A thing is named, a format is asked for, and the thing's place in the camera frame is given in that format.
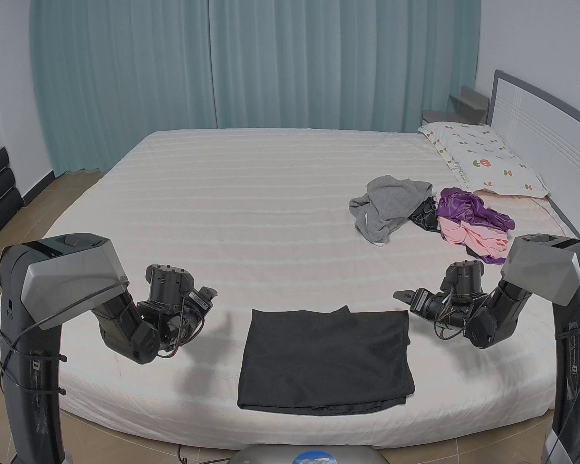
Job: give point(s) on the black T-shirt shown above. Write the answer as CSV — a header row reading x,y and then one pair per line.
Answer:
x,y
326,355

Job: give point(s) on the bed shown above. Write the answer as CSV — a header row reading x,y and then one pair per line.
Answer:
x,y
270,201

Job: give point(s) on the blue-green curtain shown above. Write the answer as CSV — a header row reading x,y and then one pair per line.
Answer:
x,y
125,65
343,51

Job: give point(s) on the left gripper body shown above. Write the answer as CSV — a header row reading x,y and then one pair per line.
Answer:
x,y
196,310

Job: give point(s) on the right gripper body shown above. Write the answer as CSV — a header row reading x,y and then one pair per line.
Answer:
x,y
428,303

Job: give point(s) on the white printed pillow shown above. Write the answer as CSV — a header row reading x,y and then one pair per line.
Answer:
x,y
483,155

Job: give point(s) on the pink garment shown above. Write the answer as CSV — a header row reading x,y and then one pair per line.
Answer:
x,y
469,238

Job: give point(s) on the black garment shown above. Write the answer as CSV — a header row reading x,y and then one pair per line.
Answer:
x,y
425,216

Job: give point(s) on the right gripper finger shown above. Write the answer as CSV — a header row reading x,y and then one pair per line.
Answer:
x,y
403,296

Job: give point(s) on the purple garment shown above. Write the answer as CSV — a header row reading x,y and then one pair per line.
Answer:
x,y
466,208

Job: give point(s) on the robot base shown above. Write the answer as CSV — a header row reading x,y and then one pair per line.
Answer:
x,y
270,455

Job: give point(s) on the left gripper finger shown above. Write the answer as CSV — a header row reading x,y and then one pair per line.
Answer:
x,y
211,293

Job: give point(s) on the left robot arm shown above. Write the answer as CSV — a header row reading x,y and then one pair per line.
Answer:
x,y
58,283

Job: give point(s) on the grey bedside table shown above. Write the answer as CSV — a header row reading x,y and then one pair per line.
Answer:
x,y
464,102

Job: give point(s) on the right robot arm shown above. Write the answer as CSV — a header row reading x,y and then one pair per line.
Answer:
x,y
551,278

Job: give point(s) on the grey garment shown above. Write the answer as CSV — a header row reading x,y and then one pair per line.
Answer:
x,y
389,203

